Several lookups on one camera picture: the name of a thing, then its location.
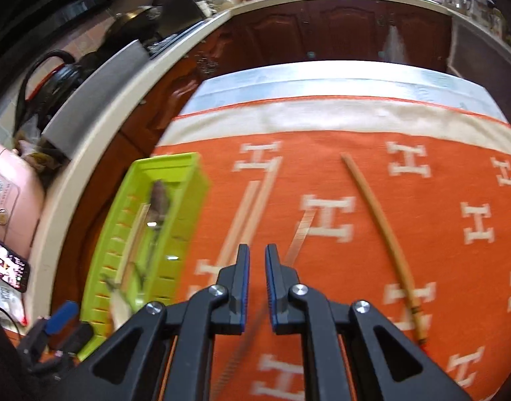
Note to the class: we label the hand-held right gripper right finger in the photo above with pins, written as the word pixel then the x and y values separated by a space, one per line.
pixel 270 292

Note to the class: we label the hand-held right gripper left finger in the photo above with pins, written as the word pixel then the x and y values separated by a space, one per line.
pixel 243 292

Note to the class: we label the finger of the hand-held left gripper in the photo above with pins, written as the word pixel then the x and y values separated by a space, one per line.
pixel 61 317
pixel 78 338

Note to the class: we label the metal chopstick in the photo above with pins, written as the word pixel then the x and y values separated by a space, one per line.
pixel 301 234

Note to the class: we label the green plastic utensil tray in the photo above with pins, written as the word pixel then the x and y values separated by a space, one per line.
pixel 184 200

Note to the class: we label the tan wooden chopstick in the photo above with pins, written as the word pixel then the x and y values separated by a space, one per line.
pixel 381 225

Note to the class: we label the red striped end chopstick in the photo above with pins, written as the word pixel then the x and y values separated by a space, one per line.
pixel 243 217
pixel 264 196

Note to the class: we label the black smartphone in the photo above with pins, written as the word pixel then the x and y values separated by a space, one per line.
pixel 4 265

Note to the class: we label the pink rice cooker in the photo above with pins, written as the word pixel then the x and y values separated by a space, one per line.
pixel 9 196

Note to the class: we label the orange letter-print blanket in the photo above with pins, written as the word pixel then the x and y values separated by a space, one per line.
pixel 406 238

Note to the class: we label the plastic bag of food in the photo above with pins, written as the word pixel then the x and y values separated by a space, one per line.
pixel 38 150

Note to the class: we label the white kitchen countertop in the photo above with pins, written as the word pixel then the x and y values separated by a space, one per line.
pixel 109 127

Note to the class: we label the stainless steel splash panel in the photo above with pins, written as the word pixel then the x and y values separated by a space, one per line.
pixel 96 92

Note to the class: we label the black wok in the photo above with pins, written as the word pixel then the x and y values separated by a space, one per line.
pixel 134 23

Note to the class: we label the grey built-in appliance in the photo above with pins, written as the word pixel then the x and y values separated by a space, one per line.
pixel 481 67

